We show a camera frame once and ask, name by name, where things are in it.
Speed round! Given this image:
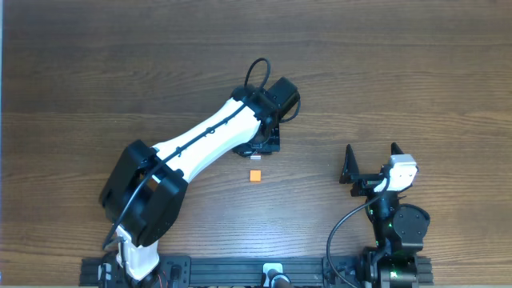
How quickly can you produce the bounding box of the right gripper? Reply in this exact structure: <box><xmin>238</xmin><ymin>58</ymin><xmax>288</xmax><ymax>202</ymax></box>
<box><xmin>338</xmin><ymin>142</ymin><xmax>405</xmax><ymax>197</ymax></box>

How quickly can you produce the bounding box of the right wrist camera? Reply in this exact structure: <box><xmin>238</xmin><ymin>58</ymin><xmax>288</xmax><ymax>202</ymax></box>
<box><xmin>382</xmin><ymin>154</ymin><xmax>419</xmax><ymax>193</ymax></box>

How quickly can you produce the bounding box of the mounting rail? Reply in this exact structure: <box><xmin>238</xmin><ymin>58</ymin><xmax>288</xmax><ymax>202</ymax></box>
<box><xmin>79</xmin><ymin>255</ymin><xmax>435</xmax><ymax>288</ymax></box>

